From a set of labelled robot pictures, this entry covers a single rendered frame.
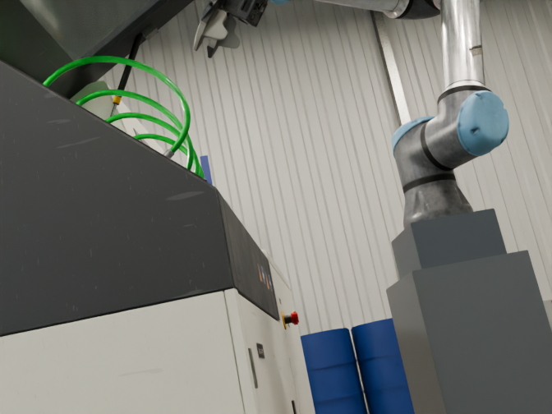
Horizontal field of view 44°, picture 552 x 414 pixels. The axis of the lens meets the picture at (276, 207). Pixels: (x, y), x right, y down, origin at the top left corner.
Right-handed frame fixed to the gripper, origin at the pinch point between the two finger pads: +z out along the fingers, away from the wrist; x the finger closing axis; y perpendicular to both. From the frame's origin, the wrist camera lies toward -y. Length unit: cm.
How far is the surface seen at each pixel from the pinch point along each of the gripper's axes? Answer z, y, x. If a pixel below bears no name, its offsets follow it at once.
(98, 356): 48, 23, -38
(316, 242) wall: 135, -51, 663
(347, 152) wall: 25, -77, 711
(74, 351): 49, 20, -38
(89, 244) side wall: 35, 12, -34
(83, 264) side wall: 38, 13, -35
